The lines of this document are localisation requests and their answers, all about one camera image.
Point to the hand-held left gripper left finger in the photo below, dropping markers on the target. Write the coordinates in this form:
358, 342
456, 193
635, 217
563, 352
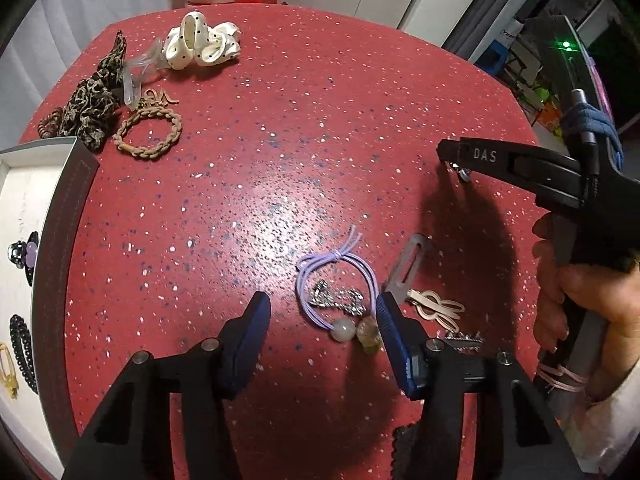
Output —
250, 345

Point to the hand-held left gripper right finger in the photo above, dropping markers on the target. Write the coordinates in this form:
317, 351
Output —
395, 340

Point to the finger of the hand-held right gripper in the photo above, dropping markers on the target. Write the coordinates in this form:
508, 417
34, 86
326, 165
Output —
500, 157

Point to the silver earring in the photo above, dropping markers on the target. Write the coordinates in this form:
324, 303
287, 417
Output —
464, 172

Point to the purple gem claw clip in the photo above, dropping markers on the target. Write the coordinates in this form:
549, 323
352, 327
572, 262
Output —
22, 255

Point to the white shallow box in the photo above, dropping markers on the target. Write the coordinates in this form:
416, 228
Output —
20, 200

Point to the person's right forearm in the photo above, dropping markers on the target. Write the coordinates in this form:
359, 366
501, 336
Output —
615, 425

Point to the person's right hand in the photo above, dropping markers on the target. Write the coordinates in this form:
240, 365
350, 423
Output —
615, 310

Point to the beige looped hair clip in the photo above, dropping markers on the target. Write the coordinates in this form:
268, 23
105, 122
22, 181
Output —
435, 306

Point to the orange gift boxes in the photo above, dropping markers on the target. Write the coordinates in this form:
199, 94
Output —
547, 117

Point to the silver rhinestone barrette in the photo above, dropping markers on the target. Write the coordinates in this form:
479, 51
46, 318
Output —
465, 342

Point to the grey snap hair clip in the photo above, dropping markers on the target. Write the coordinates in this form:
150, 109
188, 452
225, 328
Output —
402, 270

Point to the black metal rack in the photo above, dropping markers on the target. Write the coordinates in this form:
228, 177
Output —
525, 75

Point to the black scalloped hair clip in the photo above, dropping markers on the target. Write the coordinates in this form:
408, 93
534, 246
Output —
407, 452

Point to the small tan hair clip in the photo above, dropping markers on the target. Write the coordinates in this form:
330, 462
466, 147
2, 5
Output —
160, 96

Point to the clear plastic hair clip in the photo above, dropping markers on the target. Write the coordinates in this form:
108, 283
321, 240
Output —
132, 85

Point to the leopard print scrunchie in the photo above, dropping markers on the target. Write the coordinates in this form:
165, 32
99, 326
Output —
87, 105

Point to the white polka dot scrunchie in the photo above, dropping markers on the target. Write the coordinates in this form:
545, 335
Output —
200, 42

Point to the white curtain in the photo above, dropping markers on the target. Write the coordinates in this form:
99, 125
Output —
35, 35

